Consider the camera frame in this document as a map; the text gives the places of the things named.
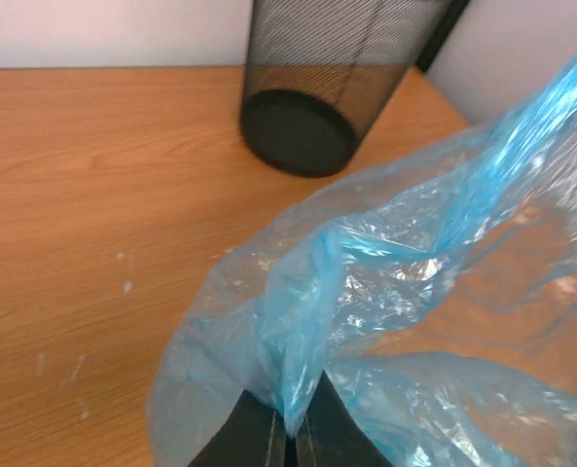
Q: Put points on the black mesh trash bin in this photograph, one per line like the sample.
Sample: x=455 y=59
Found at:
x=319 y=73

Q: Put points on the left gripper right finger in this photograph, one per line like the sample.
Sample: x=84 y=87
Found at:
x=330 y=437

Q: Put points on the blue translucent trash bag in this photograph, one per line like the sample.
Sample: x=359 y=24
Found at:
x=437 y=293

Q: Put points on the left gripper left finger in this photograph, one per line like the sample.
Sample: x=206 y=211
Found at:
x=252 y=436

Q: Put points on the right black frame post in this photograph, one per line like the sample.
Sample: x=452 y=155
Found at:
x=441 y=33

